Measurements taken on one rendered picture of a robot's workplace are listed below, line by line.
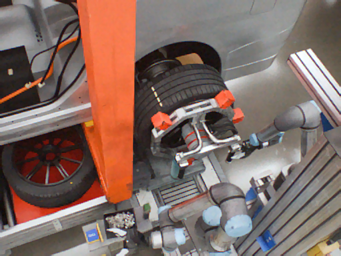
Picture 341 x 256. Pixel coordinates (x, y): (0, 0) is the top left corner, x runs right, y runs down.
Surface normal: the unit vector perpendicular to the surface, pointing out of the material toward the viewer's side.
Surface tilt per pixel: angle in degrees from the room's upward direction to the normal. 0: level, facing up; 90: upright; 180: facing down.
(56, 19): 7
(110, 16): 90
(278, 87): 0
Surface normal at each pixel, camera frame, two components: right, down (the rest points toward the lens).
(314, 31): 0.08, -0.52
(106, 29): 0.37, 0.81
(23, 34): 0.36, 0.36
